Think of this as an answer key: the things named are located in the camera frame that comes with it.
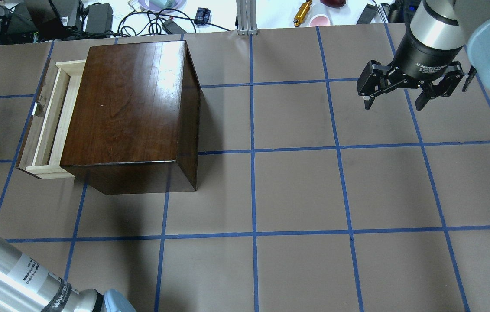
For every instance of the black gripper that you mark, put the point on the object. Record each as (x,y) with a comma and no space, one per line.
(426,59)

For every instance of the light wood drawer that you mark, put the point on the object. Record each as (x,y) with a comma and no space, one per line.
(42,147)

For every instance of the dark wooden drawer cabinet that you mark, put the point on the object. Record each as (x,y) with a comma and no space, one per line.
(135,124)

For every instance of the pink cup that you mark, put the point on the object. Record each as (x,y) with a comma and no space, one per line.
(319,20)

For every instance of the gold metal cylinder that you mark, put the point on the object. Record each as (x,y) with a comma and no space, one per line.
(301,13)

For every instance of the black power adapter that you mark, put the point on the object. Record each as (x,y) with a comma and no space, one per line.
(99,20)

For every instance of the purple plate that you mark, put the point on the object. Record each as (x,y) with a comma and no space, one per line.
(157,5)

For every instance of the aluminium frame post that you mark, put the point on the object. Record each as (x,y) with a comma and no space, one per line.
(246,17)

